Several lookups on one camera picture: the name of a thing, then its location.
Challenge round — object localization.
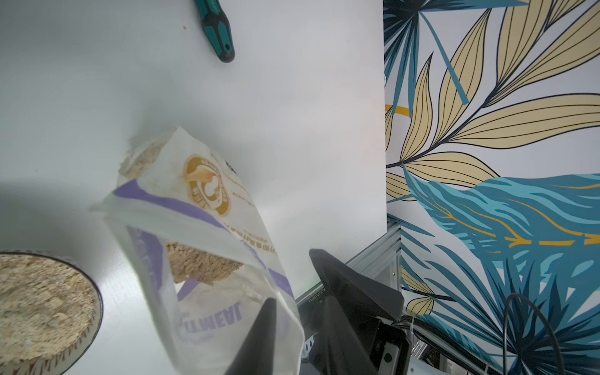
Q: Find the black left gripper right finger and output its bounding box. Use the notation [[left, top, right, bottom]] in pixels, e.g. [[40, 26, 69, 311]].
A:
[[320, 296, 378, 375]]

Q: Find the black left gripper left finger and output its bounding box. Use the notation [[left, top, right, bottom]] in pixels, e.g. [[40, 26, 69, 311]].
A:
[[225, 298, 277, 375]]

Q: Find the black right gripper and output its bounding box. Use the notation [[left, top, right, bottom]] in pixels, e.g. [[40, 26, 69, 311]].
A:
[[299, 249, 410, 374]]

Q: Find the oatmeal bag white purple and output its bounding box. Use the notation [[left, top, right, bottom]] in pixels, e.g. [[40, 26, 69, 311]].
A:
[[95, 127, 305, 374]]

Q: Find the white red patterned bowl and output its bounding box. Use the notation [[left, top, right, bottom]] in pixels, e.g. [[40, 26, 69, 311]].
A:
[[1, 252, 103, 374]]

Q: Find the green black screwdriver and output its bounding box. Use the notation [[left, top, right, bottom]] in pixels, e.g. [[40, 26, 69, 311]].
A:
[[195, 0, 235, 63]]

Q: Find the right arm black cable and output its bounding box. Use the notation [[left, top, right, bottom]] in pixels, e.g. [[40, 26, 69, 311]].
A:
[[501, 292, 566, 375]]

